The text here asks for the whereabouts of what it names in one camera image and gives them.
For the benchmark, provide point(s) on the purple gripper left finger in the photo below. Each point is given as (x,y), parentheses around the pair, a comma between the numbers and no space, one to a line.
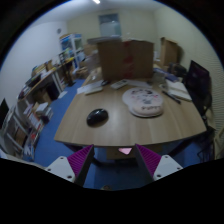
(73,168)

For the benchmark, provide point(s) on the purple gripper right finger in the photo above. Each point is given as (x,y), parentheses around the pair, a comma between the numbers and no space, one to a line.
(153,165)

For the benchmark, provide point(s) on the black computer mouse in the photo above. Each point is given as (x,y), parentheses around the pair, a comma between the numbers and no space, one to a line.
(97,117)

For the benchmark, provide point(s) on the round white mouse pad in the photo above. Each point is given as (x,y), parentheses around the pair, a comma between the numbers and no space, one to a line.
(143,102)

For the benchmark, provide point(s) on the white bookshelf with books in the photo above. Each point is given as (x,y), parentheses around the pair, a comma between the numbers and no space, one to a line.
(21,128)

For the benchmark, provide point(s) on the black pen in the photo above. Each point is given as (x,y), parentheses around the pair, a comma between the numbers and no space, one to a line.
(171,96)

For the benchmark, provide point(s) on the white open notebook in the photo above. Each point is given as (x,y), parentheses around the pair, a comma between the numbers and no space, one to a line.
(178,90)

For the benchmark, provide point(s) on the white keyboard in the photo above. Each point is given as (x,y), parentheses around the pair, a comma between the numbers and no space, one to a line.
(88,87)

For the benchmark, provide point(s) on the wooden side desk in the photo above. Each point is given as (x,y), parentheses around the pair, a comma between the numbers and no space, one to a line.
(44,86)

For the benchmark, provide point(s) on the white remote control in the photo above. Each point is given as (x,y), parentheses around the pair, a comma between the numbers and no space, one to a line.
(119,84)

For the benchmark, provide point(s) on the black office chair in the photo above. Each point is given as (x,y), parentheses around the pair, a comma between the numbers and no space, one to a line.
(198,84)

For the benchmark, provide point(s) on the large brown cardboard box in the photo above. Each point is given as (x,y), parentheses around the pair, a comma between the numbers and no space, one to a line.
(126,59)

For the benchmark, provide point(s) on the brown cardboard box right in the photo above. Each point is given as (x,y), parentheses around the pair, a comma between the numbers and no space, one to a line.
(169,51)

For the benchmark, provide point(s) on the white glass cabinet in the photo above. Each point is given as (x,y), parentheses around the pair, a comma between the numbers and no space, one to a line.
(73,46)

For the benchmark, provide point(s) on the window with frosted glass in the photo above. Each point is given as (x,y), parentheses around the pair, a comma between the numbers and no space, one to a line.
(109,25)

